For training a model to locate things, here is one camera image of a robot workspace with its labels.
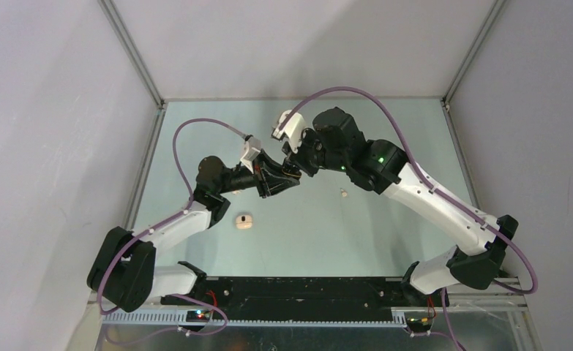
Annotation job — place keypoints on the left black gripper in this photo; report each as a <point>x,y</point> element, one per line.
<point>276,184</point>

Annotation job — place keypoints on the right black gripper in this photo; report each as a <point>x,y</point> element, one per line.
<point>298,159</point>

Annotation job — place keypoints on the black earbud charging case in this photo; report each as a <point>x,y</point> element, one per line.
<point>291,171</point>

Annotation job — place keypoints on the white earbud charging case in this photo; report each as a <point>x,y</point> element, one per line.
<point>243,222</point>

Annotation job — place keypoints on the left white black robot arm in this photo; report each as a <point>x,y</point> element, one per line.
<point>125,272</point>

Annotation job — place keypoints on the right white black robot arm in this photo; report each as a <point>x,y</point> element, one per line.
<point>334,142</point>

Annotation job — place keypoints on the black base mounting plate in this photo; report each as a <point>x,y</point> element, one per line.
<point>309,299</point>

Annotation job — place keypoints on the left controller board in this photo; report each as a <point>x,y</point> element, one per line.
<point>199,315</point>

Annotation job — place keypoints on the controller board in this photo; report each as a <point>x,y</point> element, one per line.
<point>419,326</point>
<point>199,315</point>

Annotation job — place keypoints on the right controller board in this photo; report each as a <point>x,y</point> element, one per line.
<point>419,326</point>

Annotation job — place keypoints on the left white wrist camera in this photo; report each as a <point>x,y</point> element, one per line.
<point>251,149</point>

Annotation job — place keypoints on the white slotted cable duct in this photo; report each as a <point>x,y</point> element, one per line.
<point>182,317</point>

